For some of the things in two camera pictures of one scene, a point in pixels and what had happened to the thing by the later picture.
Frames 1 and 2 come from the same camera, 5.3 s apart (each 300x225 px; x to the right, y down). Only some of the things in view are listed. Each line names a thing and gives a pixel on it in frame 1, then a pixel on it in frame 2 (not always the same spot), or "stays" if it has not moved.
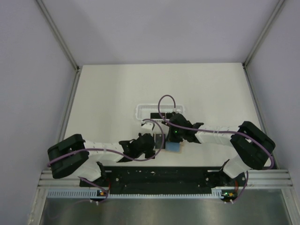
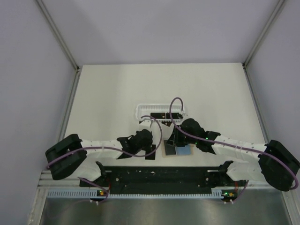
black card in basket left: [156, 116] stays
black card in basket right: [168, 115] stays
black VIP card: [159, 139] to [170, 149]
